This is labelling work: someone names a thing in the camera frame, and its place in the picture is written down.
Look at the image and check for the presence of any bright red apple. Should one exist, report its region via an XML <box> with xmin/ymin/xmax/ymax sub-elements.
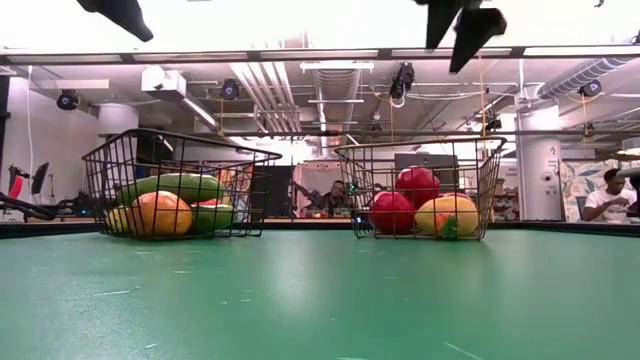
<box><xmin>394</xmin><ymin>165</ymin><xmax>442</xmax><ymax>210</ymax></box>

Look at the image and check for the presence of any green cucumber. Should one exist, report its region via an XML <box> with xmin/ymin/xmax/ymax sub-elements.
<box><xmin>115</xmin><ymin>172</ymin><xmax>227</xmax><ymax>207</ymax></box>

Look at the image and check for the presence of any yellow mango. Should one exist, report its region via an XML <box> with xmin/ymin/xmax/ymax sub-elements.
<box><xmin>414</xmin><ymin>194</ymin><xmax>480</xmax><ymax>239</ymax></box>

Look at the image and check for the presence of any orange fruit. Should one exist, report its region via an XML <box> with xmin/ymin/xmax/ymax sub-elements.
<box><xmin>128</xmin><ymin>190</ymin><xmax>194</xmax><ymax>238</ymax></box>

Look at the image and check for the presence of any yellow corn cob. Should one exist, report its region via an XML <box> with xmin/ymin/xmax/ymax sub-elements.
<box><xmin>104</xmin><ymin>205</ymin><xmax>135</xmax><ymax>234</ymax></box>

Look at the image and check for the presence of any white ceiling unit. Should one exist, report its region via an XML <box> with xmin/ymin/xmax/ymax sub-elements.
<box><xmin>140</xmin><ymin>65</ymin><xmax>188</xmax><ymax>104</ymax></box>

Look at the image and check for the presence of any black ceiling spotlight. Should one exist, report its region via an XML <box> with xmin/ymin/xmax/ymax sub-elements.
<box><xmin>219</xmin><ymin>77</ymin><xmax>241</xmax><ymax>102</ymax></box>
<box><xmin>578</xmin><ymin>78</ymin><xmax>604</xmax><ymax>99</ymax></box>
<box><xmin>54</xmin><ymin>88</ymin><xmax>80</xmax><ymax>112</ymax></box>

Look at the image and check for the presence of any white round column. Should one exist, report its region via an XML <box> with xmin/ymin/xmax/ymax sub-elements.
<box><xmin>97</xmin><ymin>102</ymin><xmax>140</xmax><ymax>201</ymax></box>
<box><xmin>514</xmin><ymin>104</ymin><xmax>565</xmax><ymax>222</ymax></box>

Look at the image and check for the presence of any white ceiling light fixture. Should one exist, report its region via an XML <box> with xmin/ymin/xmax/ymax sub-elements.
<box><xmin>299</xmin><ymin>60</ymin><xmax>375</xmax><ymax>75</ymax></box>

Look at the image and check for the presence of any black background monitor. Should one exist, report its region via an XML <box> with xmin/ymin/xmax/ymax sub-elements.
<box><xmin>393</xmin><ymin>152</ymin><xmax>460</xmax><ymax>194</ymax></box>

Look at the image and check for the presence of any black background panel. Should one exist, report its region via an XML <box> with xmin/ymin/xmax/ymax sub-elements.
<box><xmin>30</xmin><ymin>161</ymin><xmax>51</xmax><ymax>196</ymax></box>

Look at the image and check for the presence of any person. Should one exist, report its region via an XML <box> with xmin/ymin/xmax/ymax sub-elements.
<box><xmin>312</xmin><ymin>178</ymin><xmax>354</xmax><ymax>219</ymax></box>
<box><xmin>581</xmin><ymin>167</ymin><xmax>639</xmax><ymax>224</ymax></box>

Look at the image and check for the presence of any black background cabinet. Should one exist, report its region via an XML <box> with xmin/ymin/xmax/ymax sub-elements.
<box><xmin>249</xmin><ymin>164</ymin><xmax>296</xmax><ymax>221</ymax></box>

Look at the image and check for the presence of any green table mat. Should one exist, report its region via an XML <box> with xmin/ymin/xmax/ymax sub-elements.
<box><xmin>0</xmin><ymin>228</ymin><xmax>640</xmax><ymax>360</ymax></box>

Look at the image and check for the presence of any black ceiling camera mount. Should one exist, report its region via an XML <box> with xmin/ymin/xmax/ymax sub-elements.
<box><xmin>388</xmin><ymin>61</ymin><xmax>417</xmax><ymax>100</ymax></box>

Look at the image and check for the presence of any yellow hanging cord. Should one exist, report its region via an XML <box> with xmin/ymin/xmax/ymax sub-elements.
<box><xmin>477</xmin><ymin>59</ymin><xmax>489</xmax><ymax>156</ymax></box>

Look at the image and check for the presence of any silver flexible duct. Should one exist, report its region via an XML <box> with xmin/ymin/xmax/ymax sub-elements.
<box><xmin>536</xmin><ymin>55</ymin><xmax>639</xmax><ymax>101</ymax></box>

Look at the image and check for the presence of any gold wire basket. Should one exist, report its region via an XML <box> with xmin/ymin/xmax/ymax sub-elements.
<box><xmin>333</xmin><ymin>135</ymin><xmax>508</xmax><ymax>242</ymax></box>

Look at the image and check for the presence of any silver ceiling duct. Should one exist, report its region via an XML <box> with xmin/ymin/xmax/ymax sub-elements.
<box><xmin>312</xmin><ymin>68</ymin><xmax>362</xmax><ymax>156</ymax></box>

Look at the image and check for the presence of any black wire basket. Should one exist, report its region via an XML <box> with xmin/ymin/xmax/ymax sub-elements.
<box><xmin>81</xmin><ymin>127</ymin><xmax>284</xmax><ymax>242</ymax></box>

